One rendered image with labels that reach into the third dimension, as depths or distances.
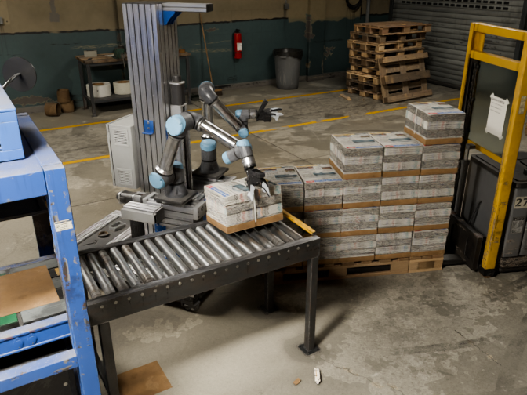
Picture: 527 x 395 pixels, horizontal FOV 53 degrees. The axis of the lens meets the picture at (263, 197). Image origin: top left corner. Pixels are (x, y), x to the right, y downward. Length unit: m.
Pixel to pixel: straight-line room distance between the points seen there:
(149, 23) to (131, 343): 2.05
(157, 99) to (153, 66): 0.22
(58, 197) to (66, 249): 0.22
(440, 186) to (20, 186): 3.00
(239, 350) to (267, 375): 0.28
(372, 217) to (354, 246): 0.27
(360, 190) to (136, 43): 1.85
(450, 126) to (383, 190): 0.65
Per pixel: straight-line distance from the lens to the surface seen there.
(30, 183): 2.08
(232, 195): 2.95
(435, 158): 4.03
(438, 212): 4.23
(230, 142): 3.18
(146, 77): 3.64
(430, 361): 3.55
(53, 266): 2.97
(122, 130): 3.79
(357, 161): 3.80
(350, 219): 3.96
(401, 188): 4.01
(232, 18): 10.71
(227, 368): 3.35
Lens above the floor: 2.22
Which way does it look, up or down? 23 degrees down
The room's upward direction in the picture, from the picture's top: straight up
